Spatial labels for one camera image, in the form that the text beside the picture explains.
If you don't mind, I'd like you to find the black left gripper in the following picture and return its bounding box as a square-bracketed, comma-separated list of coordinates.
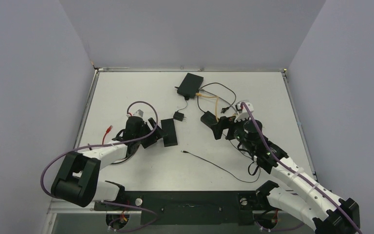
[135, 118, 167, 148]

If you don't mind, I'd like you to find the small black labelled switch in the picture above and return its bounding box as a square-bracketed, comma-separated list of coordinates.
[161, 118, 178, 147]

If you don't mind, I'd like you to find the large black network switch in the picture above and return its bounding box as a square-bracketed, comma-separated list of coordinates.
[177, 73, 204, 99]

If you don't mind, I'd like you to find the thin black plug cable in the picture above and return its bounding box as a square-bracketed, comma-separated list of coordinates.
[181, 150, 261, 184]

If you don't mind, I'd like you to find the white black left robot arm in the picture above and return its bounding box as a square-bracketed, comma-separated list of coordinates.
[50, 116, 167, 210]

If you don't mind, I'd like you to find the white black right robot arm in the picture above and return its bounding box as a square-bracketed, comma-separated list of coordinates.
[201, 116, 360, 234]

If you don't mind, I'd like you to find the black power adapter brick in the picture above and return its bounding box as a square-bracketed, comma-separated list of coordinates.
[200, 111, 218, 128]

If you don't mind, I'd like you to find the black adapter mains cord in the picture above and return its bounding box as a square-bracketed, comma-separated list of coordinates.
[196, 82, 239, 115]

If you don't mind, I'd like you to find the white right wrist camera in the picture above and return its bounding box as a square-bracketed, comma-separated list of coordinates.
[234, 100, 254, 122]

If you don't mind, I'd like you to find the small black wall adapter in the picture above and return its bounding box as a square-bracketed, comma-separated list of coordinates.
[173, 111, 185, 121]

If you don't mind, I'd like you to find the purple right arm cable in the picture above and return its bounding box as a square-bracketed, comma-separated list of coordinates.
[240, 102, 362, 234]

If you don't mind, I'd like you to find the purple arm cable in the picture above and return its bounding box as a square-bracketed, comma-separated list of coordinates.
[240, 102, 362, 234]
[40, 100, 159, 199]

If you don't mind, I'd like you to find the red orange ethernet cable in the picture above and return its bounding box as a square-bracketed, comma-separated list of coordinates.
[101, 125, 114, 145]

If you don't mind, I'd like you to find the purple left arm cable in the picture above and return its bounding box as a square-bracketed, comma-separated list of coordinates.
[40, 100, 159, 199]

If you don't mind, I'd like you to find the black mounting base plate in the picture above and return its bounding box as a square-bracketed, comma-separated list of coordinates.
[93, 191, 288, 226]

